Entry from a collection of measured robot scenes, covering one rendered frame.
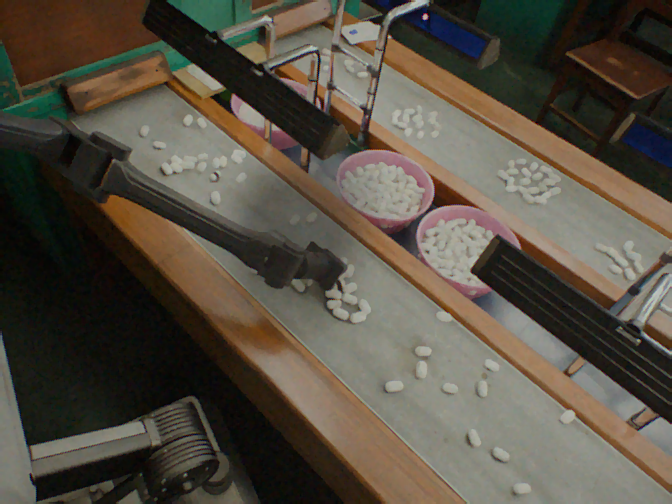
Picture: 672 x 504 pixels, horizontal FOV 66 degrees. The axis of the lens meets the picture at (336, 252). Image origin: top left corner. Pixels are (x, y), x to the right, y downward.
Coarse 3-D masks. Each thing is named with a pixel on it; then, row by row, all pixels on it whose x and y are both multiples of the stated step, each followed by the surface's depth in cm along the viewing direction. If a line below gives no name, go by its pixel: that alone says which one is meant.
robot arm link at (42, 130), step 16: (0, 112) 81; (0, 128) 79; (16, 128) 81; (32, 128) 83; (48, 128) 87; (64, 128) 90; (0, 144) 80; (16, 144) 82; (32, 144) 84; (48, 144) 87; (64, 144) 90; (80, 144) 90; (48, 160) 89; (64, 160) 94; (80, 160) 89; (96, 160) 89; (112, 160) 92; (80, 176) 90; (96, 176) 91
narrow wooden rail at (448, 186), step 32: (288, 64) 171; (320, 96) 162; (352, 128) 158; (384, 128) 155; (416, 160) 148; (448, 192) 144; (480, 192) 143; (512, 224) 136; (544, 256) 132; (576, 288) 130; (608, 288) 126
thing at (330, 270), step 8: (312, 248) 114; (320, 248) 113; (320, 256) 109; (328, 256) 112; (320, 264) 107; (328, 264) 110; (336, 264) 111; (320, 272) 108; (328, 272) 111; (336, 272) 111; (320, 280) 113; (328, 280) 112; (336, 280) 111; (328, 288) 112
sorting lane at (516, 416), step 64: (128, 128) 145; (192, 128) 148; (192, 192) 133; (256, 192) 135; (320, 320) 113; (384, 320) 115; (384, 384) 106; (512, 384) 109; (448, 448) 99; (512, 448) 100; (576, 448) 102
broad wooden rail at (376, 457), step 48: (144, 240) 118; (192, 240) 122; (192, 288) 111; (240, 288) 115; (192, 336) 123; (240, 336) 106; (288, 336) 108; (240, 384) 115; (288, 384) 100; (336, 384) 102; (288, 432) 107; (336, 432) 96; (384, 432) 97; (336, 480) 101; (384, 480) 91; (432, 480) 92
